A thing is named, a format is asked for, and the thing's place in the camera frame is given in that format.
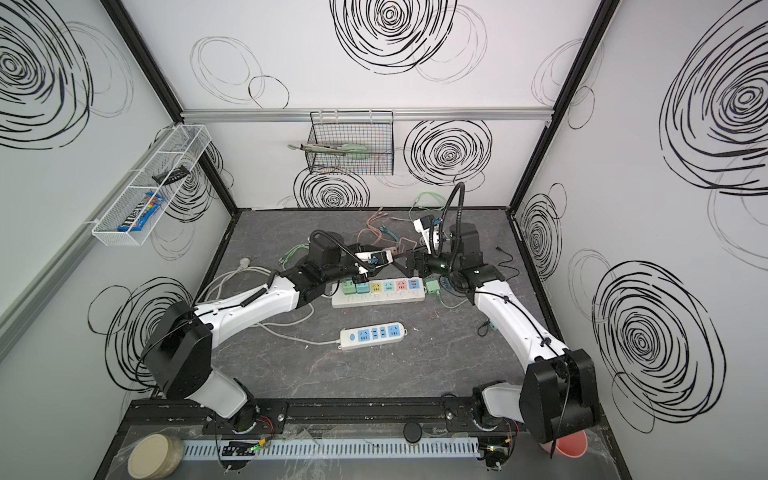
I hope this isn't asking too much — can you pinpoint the teal charger plug with cable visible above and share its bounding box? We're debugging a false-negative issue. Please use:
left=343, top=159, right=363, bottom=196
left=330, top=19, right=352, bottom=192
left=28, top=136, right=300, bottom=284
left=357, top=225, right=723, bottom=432
left=356, top=224, right=400, bottom=295

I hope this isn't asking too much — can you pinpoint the large multicolour power strip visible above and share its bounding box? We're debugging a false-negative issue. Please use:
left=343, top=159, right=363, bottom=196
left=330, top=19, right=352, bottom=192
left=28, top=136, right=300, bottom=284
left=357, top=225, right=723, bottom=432
left=331, top=278, right=426, bottom=309

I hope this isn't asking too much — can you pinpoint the pink charger plug with cable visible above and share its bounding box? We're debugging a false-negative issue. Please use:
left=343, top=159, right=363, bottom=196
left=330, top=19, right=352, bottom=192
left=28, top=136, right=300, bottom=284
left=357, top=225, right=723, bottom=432
left=355, top=208, right=420, bottom=260

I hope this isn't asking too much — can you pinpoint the small blue white power strip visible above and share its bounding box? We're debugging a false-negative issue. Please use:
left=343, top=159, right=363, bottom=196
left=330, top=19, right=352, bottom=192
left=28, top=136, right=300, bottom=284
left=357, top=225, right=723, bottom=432
left=339, top=322, right=407, bottom=351

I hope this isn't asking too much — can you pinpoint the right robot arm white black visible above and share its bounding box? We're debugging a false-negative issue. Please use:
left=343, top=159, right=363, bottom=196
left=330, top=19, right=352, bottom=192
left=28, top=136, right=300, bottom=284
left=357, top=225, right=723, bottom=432
left=400, top=215, right=601, bottom=444

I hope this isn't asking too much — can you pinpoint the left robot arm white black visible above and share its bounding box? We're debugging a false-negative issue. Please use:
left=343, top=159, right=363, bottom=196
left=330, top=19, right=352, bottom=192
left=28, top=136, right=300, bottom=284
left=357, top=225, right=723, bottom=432
left=139, top=230, right=396, bottom=432

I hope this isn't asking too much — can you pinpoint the black round knob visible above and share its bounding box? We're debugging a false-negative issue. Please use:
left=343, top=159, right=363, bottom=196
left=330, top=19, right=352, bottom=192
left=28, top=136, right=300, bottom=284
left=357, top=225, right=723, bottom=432
left=403, top=422, right=423, bottom=444

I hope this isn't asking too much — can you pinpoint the blue candy packet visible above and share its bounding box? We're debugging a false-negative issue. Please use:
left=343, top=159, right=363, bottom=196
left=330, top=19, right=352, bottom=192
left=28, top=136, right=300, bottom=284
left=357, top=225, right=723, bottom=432
left=117, top=192, right=165, bottom=232

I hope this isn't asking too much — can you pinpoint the pink plastic cup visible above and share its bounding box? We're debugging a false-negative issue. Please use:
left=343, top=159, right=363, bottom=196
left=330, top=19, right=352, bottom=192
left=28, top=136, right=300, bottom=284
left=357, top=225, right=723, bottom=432
left=540, top=430, right=589, bottom=459

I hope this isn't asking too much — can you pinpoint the round beige lid container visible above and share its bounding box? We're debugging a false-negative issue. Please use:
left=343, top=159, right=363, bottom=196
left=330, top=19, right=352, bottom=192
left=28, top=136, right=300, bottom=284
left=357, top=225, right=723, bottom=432
left=127, top=433, right=184, bottom=479

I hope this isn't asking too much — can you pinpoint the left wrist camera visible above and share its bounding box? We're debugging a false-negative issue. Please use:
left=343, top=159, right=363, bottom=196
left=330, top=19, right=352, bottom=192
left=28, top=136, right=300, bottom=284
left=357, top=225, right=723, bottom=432
left=355, top=250, right=393, bottom=271

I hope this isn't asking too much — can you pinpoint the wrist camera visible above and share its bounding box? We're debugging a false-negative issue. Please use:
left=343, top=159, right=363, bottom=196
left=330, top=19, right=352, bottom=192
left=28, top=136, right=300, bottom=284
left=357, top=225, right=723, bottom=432
left=413, top=215, right=440, bottom=254
left=355, top=250, right=393, bottom=271

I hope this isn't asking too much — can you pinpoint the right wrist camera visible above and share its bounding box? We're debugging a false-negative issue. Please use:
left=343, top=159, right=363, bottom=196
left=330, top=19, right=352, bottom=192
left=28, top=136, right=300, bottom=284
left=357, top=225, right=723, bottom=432
left=413, top=215, right=440, bottom=254

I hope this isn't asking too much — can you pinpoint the tangle of coloured cables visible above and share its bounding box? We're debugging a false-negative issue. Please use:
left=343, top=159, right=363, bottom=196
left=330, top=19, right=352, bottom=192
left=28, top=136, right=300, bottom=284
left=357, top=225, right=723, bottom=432
left=407, top=191, right=520, bottom=283

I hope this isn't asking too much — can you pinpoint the white power cord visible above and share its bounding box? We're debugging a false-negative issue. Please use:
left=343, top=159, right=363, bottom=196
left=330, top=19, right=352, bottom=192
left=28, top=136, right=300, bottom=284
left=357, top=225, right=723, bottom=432
left=197, top=257, right=343, bottom=347

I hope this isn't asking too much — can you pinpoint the black wire basket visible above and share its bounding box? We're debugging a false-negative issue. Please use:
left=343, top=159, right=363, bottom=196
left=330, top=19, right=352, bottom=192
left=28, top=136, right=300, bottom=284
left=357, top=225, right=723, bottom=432
left=300, top=110, right=395, bottom=176

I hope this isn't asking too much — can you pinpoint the black front rail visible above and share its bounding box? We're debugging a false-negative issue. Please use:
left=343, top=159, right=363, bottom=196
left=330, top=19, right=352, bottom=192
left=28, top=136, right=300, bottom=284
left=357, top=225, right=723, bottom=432
left=122, top=395, right=607, bottom=433

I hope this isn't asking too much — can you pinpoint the white wire shelf basket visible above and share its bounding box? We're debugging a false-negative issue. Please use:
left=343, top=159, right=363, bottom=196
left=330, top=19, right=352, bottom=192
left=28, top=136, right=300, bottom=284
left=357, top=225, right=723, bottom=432
left=91, top=124, right=211, bottom=247

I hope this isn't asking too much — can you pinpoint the white slotted cable duct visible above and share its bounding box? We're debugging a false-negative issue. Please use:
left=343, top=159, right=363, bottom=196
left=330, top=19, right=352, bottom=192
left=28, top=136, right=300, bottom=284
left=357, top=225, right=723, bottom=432
left=182, top=437, right=481, bottom=462

